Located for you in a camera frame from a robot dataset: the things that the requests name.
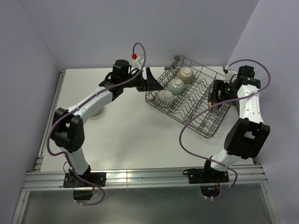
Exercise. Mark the light green bowl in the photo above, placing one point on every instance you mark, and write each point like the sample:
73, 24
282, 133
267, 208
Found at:
176, 86

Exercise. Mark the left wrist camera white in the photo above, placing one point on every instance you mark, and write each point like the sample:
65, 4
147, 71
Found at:
137, 61

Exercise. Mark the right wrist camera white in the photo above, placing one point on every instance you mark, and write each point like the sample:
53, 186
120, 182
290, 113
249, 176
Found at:
230, 74

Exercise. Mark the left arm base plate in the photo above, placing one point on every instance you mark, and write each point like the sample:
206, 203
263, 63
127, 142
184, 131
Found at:
71, 181

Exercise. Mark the aluminium rail frame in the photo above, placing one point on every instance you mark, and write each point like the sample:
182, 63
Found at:
137, 146

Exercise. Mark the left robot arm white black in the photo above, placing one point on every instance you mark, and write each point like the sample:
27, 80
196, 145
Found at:
68, 124

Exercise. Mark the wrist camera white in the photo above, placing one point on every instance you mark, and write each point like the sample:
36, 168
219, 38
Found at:
230, 74
137, 61

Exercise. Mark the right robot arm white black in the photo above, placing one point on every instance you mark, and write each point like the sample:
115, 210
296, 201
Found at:
249, 133

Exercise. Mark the grey wire dish rack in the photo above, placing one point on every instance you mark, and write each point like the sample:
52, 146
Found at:
194, 98

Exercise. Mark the white bowl striped outside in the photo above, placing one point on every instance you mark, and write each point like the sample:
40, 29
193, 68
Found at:
165, 98

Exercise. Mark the red patterned bowl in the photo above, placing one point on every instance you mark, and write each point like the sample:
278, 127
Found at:
186, 74

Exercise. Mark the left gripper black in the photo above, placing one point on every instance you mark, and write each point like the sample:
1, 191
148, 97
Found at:
150, 84

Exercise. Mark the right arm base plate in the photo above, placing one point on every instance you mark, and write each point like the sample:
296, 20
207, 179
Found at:
200, 176

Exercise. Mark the plain white bowl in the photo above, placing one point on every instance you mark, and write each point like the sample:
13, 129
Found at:
97, 113

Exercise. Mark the brown beige bowl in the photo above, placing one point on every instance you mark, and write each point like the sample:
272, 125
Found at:
211, 102

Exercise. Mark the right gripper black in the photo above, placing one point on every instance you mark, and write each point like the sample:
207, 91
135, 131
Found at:
219, 85

